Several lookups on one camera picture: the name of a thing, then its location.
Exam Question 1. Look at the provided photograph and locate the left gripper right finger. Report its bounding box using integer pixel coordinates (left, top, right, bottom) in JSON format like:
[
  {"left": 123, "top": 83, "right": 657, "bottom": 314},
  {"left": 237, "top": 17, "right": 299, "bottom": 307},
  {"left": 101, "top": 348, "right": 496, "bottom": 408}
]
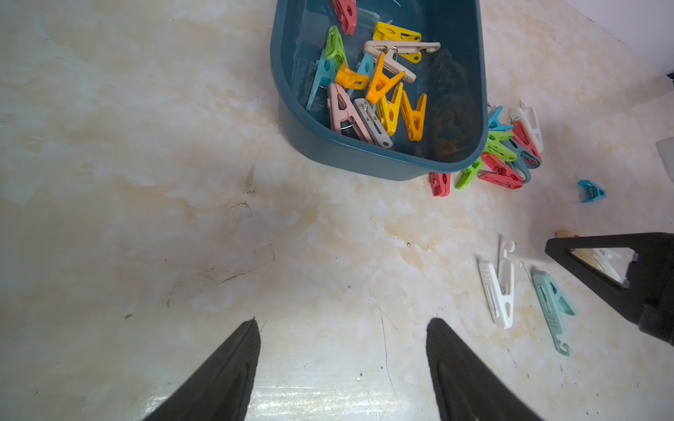
[{"left": 426, "top": 318, "right": 540, "bottom": 420}]

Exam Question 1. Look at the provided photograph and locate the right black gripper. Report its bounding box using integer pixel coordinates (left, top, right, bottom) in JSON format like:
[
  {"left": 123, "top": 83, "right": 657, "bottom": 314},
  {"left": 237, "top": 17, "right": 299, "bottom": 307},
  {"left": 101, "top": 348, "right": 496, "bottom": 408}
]
[{"left": 545, "top": 233, "right": 673, "bottom": 346}]

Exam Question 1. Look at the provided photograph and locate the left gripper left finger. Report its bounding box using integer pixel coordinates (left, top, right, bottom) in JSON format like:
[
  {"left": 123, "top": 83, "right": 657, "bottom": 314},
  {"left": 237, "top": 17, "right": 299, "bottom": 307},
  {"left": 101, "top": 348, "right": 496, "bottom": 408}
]
[{"left": 146, "top": 319, "right": 261, "bottom": 420}]

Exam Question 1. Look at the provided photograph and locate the beige clothespin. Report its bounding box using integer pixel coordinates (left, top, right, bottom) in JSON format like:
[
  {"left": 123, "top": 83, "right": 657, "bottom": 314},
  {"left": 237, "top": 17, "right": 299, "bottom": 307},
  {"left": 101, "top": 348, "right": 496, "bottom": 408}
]
[{"left": 556, "top": 229, "right": 582, "bottom": 238}]

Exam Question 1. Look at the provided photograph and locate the mint clothespin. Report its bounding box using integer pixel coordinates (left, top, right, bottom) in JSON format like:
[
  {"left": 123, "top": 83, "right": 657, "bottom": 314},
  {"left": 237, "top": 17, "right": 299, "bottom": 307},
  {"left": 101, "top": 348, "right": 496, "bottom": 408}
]
[{"left": 532, "top": 270, "right": 576, "bottom": 357}]

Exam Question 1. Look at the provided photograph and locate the orange clothespin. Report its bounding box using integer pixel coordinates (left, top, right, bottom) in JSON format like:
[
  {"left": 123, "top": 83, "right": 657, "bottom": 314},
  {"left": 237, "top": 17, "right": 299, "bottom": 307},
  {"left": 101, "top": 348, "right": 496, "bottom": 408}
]
[
  {"left": 401, "top": 91, "right": 428, "bottom": 142},
  {"left": 335, "top": 61, "right": 370, "bottom": 91},
  {"left": 366, "top": 53, "right": 405, "bottom": 103}
]

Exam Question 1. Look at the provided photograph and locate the pink clothespin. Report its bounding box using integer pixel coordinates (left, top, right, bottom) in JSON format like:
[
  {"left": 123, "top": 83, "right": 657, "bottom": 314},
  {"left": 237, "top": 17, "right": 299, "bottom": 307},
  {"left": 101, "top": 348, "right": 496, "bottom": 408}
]
[{"left": 331, "top": 0, "right": 357, "bottom": 35}]

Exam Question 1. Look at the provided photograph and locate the red clothespin near box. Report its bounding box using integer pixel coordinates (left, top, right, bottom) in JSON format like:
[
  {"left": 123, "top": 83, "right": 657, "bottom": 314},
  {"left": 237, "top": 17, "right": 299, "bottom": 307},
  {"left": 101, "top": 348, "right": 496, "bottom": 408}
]
[{"left": 428, "top": 173, "right": 451, "bottom": 198}]

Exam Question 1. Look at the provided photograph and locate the dark teal storage box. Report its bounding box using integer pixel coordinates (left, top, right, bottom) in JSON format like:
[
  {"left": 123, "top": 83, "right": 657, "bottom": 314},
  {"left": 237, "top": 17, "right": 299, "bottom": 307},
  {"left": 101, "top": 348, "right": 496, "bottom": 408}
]
[{"left": 270, "top": 1, "right": 489, "bottom": 181}]

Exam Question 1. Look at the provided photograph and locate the pale pink clothespin box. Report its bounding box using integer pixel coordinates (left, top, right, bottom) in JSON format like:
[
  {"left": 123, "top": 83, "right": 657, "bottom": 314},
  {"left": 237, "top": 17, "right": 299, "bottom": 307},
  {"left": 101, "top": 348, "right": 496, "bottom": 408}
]
[{"left": 328, "top": 82, "right": 374, "bottom": 145}]

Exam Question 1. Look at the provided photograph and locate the blue clothespin in box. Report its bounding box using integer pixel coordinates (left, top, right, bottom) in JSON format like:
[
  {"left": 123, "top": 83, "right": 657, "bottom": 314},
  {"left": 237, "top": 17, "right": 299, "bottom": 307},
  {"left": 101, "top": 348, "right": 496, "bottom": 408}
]
[{"left": 305, "top": 48, "right": 336, "bottom": 111}]

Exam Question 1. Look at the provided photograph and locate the yellow clothespin in box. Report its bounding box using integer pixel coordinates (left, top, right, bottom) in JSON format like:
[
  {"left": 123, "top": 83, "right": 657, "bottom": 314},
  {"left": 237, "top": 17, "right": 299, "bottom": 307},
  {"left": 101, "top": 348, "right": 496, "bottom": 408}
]
[{"left": 373, "top": 22, "right": 423, "bottom": 64}]

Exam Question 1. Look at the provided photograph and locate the green clothespin in box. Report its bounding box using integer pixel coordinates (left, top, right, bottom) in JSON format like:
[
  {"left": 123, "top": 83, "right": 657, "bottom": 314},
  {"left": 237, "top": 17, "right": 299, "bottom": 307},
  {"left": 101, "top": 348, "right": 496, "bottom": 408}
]
[{"left": 325, "top": 26, "right": 348, "bottom": 70}]

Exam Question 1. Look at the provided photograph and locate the blue clothespin right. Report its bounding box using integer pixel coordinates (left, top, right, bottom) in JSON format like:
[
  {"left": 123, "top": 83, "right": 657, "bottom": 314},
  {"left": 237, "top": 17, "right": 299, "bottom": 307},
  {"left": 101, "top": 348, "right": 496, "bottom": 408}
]
[{"left": 577, "top": 180, "right": 607, "bottom": 203}]

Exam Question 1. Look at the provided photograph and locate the slate clothespin in pile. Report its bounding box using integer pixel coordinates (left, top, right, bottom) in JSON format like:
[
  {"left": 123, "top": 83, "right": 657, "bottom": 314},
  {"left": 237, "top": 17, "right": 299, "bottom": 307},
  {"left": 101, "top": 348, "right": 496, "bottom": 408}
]
[{"left": 502, "top": 139, "right": 541, "bottom": 184}]

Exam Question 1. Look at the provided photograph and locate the red clothespin in pile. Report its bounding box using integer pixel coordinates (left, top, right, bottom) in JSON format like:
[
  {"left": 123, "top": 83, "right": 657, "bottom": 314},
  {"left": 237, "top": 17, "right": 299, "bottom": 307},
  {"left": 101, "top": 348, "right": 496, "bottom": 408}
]
[{"left": 478, "top": 153, "right": 524, "bottom": 189}]

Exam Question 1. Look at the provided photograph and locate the crimson clothespin beside white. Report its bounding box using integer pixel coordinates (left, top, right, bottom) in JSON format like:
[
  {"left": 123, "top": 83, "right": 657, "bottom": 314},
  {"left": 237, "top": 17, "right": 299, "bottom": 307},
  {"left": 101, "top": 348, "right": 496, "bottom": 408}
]
[{"left": 513, "top": 121, "right": 542, "bottom": 168}]

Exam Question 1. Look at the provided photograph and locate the white clothespin top pile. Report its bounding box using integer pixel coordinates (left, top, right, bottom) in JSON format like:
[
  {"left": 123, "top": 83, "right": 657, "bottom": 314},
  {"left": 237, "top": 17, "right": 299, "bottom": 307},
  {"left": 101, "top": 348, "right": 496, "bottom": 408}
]
[{"left": 509, "top": 100, "right": 544, "bottom": 153}]

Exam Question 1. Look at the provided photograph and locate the green clothespin in pile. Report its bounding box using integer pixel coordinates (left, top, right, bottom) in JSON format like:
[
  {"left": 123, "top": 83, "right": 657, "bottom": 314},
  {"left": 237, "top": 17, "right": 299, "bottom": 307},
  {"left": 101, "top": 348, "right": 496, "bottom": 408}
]
[{"left": 484, "top": 131, "right": 519, "bottom": 162}]

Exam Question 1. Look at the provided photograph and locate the blue clothespin in pile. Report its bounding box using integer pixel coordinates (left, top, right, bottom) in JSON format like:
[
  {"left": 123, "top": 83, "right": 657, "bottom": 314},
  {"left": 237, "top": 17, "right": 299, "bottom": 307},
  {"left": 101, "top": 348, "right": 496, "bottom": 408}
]
[{"left": 488, "top": 105, "right": 514, "bottom": 132}]

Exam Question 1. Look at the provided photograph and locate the grey clothespin lower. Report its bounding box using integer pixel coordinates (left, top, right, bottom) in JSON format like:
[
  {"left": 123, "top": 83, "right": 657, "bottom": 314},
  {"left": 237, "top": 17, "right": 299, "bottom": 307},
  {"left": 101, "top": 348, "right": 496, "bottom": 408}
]
[{"left": 354, "top": 98, "right": 393, "bottom": 149}]

